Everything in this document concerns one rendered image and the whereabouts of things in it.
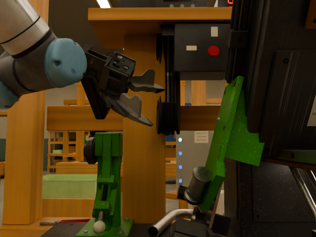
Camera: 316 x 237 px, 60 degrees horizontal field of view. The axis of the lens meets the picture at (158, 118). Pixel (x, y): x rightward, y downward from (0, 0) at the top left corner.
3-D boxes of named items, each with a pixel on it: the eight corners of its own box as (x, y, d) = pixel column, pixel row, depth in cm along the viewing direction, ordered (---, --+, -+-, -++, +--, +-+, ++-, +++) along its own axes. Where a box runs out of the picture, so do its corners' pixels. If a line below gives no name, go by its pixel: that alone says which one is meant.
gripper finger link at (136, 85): (171, 75, 65) (136, 72, 61) (162, 93, 69) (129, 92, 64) (167, 67, 67) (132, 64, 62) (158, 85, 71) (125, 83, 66)
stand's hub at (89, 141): (92, 165, 72) (92, 137, 73) (80, 165, 72) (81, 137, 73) (98, 163, 80) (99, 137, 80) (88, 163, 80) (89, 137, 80)
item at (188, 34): (233, 71, 80) (231, 21, 81) (174, 71, 80) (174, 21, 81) (223, 80, 92) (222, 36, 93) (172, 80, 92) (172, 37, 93)
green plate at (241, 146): (255, 193, 51) (280, 86, 52) (211, 181, 51) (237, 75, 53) (238, 184, 62) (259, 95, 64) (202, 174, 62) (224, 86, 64)
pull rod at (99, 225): (103, 235, 63) (104, 209, 64) (91, 234, 63) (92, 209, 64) (108, 227, 69) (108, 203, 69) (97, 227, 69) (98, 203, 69)
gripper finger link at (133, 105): (149, 113, 52) (120, 83, 56) (140, 133, 56) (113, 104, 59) (160, 109, 54) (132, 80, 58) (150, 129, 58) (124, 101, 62)
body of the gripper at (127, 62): (130, 78, 55) (74, 53, 54) (119, 108, 61) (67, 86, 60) (139, 61, 61) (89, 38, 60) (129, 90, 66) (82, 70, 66)
